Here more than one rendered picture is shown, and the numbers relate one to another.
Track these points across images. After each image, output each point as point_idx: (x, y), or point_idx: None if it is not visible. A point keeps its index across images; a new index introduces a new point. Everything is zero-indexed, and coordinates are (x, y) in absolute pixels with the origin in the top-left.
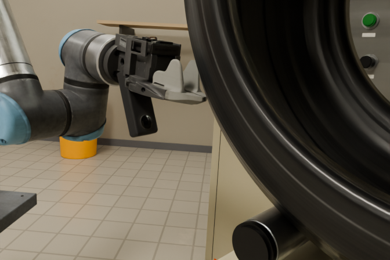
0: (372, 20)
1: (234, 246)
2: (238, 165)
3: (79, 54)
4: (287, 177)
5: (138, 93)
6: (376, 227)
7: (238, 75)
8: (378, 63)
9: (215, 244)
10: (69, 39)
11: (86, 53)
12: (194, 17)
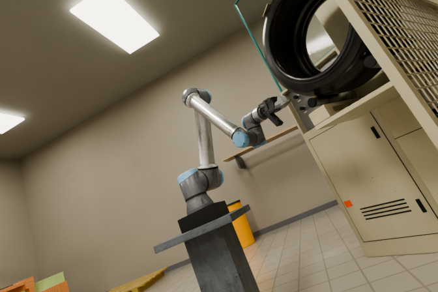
0: None
1: (309, 105)
2: (325, 149)
3: (250, 117)
4: (307, 83)
5: (273, 109)
6: (319, 77)
7: (291, 76)
8: None
9: (339, 194)
10: (244, 118)
11: (252, 115)
12: (278, 75)
